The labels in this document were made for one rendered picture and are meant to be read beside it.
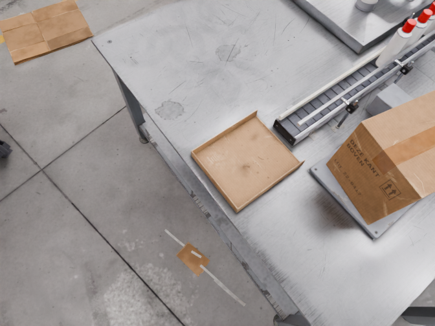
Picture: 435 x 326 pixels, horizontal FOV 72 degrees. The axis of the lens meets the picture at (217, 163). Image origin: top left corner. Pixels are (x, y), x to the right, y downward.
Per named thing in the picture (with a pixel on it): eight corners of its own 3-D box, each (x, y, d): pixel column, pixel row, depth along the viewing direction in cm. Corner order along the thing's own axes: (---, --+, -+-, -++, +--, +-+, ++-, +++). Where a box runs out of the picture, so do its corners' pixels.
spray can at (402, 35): (380, 57, 124) (411, 14, 105) (390, 65, 122) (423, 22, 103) (372, 63, 122) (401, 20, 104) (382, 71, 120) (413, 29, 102)
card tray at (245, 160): (255, 115, 115) (257, 108, 112) (302, 164, 107) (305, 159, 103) (191, 156, 107) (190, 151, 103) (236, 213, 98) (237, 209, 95)
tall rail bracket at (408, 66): (379, 79, 125) (402, 49, 110) (393, 91, 123) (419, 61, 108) (374, 83, 124) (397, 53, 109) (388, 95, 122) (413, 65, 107)
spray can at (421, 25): (394, 48, 126) (426, 4, 108) (404, 56, 124) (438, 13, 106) (386, 54, 125) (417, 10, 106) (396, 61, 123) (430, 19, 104)
